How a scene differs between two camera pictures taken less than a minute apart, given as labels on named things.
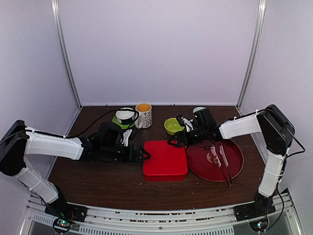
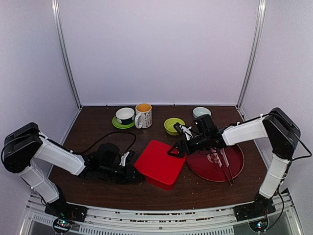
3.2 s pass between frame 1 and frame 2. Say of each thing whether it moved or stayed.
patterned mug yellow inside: stayed
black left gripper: moved
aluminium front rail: stayed
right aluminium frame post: stayed
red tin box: moved
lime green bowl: stayed
